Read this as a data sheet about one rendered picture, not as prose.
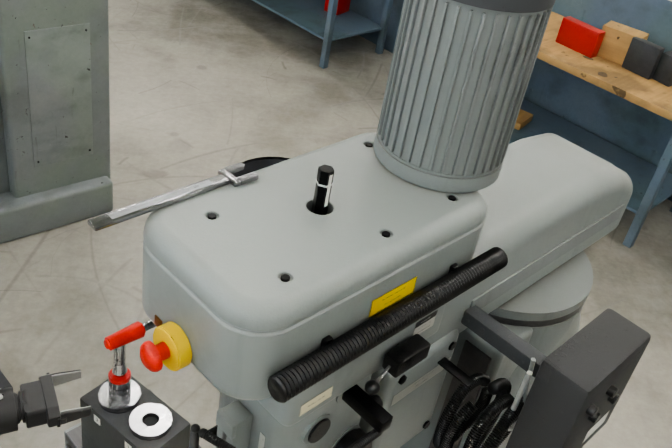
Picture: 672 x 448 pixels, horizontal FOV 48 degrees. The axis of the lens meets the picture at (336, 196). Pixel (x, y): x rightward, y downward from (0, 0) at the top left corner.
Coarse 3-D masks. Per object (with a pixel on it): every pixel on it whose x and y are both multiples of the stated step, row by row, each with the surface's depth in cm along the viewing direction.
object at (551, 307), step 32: (576, 256) 161; (544, 288) 150; (576, 288) 151; (512, 320) 144; (544, 320) 145; (576, 320) 155; (480, 352) 141; (544, 352) 150; (448, 384) 150; (512, 384) 149
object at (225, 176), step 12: (228, 168) 106; (240, 168) 107; (204, 180) 102; (216, 180) 103; (228, 180) 103; (240, 180) 104; (252, 180) 105; (168, 192) 99; (180, 192) 99; (192, 192) 100; (204, 192) 101; (132, 204) 95; (144, 204) 96; (156, 204) 96; (168, 204) 97; (108, 216) 93; (120, 216) 93; (132, 216) 94; (96, 228) 91
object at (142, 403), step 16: (80, 400) 165; (96, 400) 164; (112, 400) 163; (128, 400) 164; (144, 400) 166; (160, 400) 167; (96, 416) 162; (112, 416) 162; (128, 416) 162; (144, 416) 162; (160, 416) 162; (176, 416) 164; (96, 432) 166; (112, 432) 161; (128, 432) 159; (144, 432) 158; (160, 432) 159; (176, 432) 161
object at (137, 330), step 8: (128, 328) 103; (136, 328) 103; (144, 328) 104; (112, 336) 102; (120, 336) 102; (128, 336) 103; (136, 336) 103; (104, 344) 102; (112, 344) 101; (120, 344) 102
